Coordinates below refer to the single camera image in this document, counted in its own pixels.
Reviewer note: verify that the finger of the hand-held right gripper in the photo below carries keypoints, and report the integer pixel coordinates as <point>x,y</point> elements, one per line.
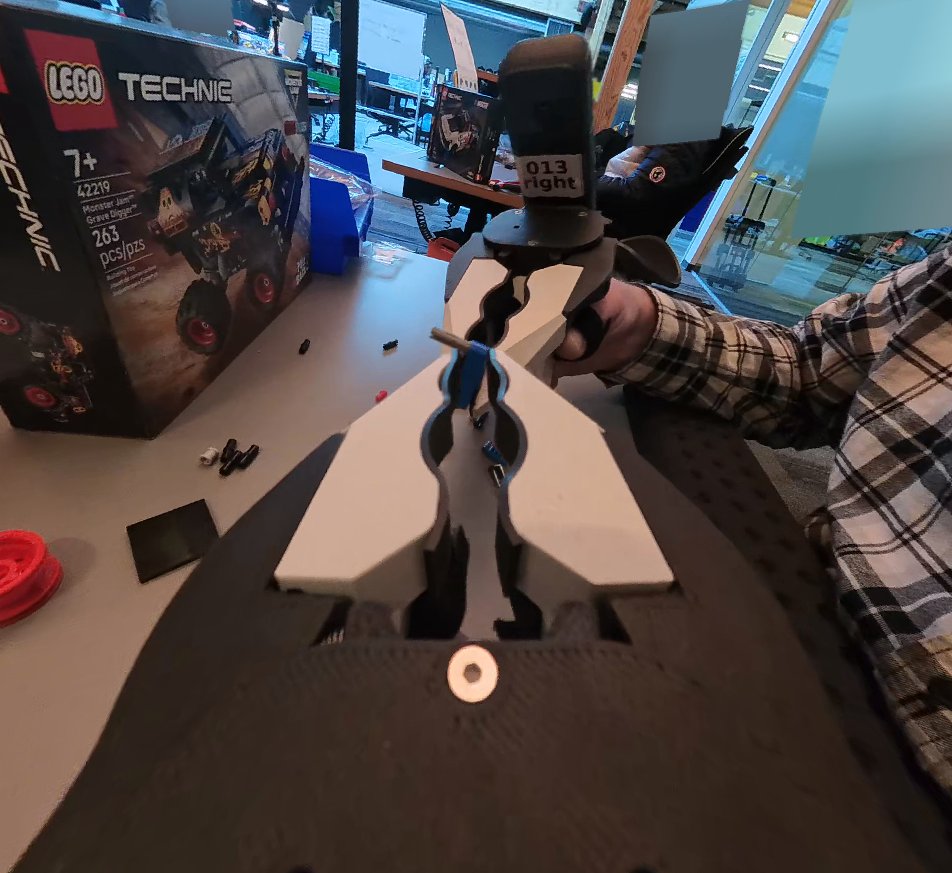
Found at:
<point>465,296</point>
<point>547,322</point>

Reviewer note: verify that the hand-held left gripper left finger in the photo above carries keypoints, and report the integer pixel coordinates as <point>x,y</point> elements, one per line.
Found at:
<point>364,516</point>

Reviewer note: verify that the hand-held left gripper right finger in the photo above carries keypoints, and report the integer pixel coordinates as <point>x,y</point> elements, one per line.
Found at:
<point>587,516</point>

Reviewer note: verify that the grey axle pin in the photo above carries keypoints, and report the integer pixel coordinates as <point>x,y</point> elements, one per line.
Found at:
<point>446,339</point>

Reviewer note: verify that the blue angled holed beam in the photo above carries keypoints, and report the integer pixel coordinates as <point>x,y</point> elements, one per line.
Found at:
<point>470,374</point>

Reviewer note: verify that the brown top office desk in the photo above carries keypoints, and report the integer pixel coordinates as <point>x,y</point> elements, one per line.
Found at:
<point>446,177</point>

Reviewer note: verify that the grey desk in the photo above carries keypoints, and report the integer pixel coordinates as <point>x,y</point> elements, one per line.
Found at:
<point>111,479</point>

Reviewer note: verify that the person's right hand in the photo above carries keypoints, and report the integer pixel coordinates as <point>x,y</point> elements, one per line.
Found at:
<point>628,326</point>

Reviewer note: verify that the red power box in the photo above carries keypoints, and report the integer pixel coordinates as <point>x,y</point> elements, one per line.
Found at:
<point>445,248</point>

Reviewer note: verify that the clear plastic wrapper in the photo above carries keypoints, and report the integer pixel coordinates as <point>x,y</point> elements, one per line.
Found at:
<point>387,257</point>

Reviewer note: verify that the black toy car set box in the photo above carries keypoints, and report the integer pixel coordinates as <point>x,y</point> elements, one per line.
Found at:
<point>461,129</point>

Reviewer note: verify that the cardboard sign board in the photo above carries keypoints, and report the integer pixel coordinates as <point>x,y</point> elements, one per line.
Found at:
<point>457,43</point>

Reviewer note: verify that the black dimpled mat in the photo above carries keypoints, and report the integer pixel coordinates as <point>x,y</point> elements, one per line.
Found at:
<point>706,479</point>

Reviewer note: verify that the blue storage bin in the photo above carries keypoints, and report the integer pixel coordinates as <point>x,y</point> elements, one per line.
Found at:
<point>335,226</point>

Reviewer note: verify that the black pins with white bush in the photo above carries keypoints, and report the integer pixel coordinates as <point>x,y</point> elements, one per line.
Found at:
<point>227,458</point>

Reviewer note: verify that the whiteboard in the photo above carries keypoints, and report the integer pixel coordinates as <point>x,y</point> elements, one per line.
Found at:
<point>390,36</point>

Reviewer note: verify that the black square printed tile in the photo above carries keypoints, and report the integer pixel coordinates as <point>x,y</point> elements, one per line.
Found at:
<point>171,538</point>

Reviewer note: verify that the black metal pole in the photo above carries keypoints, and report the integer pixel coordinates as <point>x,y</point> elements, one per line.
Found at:
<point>349,32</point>

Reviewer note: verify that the toy truck set box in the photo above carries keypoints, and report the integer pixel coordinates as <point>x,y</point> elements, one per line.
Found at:
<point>149,218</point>

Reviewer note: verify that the red toy wheel hub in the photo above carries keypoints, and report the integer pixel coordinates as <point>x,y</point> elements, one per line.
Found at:
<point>22,575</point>

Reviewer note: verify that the wooden post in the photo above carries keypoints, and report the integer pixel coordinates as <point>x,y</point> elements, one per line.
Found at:
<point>639,17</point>

